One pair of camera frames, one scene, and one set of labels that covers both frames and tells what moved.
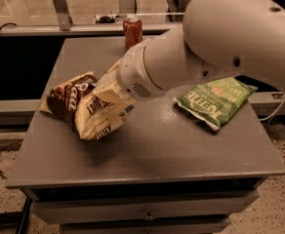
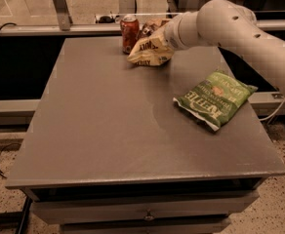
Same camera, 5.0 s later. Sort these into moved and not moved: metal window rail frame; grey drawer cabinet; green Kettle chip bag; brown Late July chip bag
Moved: brown Late July chip bag
Not moved: metal window rail frame; green Kettle chip bag; grey drawer cabinet
